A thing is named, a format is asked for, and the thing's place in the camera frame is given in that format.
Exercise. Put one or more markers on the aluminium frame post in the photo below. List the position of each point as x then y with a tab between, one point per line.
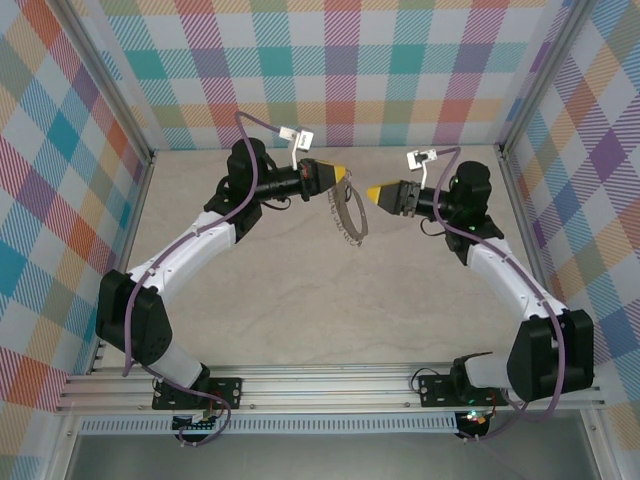
107	85
545	75

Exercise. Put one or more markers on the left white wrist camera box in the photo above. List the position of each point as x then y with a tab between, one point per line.
305	140

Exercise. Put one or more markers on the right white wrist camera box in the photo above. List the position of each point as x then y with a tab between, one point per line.
411	161

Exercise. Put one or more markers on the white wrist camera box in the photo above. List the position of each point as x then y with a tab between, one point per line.
411	161
305	140

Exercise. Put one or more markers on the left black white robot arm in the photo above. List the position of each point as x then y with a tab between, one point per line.
185	245

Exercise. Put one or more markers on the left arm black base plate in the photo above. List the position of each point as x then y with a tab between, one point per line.
227	392

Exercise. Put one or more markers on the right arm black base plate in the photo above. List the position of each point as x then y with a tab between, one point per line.
435	392

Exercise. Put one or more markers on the aluminium side rail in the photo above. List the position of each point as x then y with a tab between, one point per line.
520	220
135	215

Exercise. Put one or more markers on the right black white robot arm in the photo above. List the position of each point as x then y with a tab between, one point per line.
545	360

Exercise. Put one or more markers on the long aluminium mounting rail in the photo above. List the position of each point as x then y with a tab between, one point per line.
325	387

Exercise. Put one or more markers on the large metal keyring band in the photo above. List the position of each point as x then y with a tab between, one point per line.
365	222

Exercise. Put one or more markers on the aluminium frame leg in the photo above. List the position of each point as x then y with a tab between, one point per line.
600	445
62	450

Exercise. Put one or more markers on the grey metal panel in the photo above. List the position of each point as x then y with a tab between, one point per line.
325	457

